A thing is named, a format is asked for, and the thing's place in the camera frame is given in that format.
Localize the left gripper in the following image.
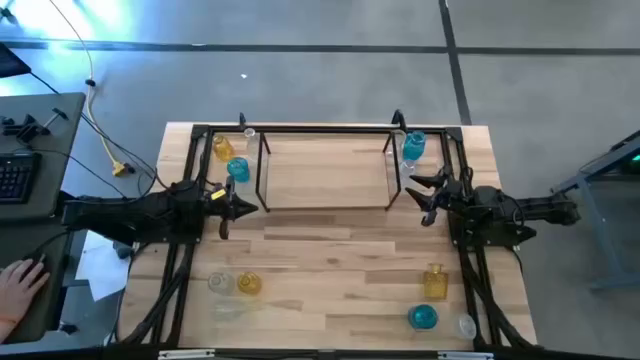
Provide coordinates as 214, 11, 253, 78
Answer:
201, 174, 260, 225

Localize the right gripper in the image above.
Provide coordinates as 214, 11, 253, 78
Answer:
404, 168, 475, 217

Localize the teal embossed glass vase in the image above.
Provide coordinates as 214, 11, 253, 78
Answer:
226, 156, 251, 184

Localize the yellow glass vase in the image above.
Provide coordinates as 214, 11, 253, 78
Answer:
212, 133, 236, 163

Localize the yellow ribbed wide-mouth vase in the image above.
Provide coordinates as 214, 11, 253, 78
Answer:
236, 270, 263, 296

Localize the clear conical glass vase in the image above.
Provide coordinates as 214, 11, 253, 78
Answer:
243, 127, 262, 164
210, 298, 264, 323

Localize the teal hobnail glass vase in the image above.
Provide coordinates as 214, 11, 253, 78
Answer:
402, 129, 428, 162

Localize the clear round glass vase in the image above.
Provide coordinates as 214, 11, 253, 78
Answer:
452, 313, 479, 341
207, 271, 236, 296

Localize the yellow square hobnail vase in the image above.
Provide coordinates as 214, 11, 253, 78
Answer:
422, 263, 450, 301

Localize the teal round glass vase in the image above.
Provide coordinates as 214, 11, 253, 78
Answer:
407, 303, 440, 331

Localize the white paper sheet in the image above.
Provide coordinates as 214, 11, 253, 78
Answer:
74, 230, 133, 303

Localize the black computer mouse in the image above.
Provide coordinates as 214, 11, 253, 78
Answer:
22, 251, 52, 301

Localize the dark grey desk surface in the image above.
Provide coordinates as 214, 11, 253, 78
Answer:
0, 215, 76, 346

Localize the black keyboard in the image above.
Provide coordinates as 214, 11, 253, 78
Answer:
0, 152, 43, 205

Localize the black clamp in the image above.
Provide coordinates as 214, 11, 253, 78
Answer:
0, 107, 70, 144

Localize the person's hand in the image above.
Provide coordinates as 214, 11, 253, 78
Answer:
0, 258, 52, 344

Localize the black screen device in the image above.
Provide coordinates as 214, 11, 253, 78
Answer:
0, 42, 33, 80

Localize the wooden shelf black metal frame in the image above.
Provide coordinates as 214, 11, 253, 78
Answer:
253, 128, 407, 214

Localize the black aluminium table frame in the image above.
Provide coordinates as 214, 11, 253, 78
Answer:
107, 122, 541, 360

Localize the yellow power cable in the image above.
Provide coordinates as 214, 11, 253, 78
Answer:
48, 0, 135, 177

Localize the white metal bracket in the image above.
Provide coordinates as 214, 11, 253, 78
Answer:
158, 349, 216, 360
438, 351, 495, 360

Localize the blue-grey metal table frame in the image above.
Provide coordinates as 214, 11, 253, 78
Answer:
549, 129, 640, 292

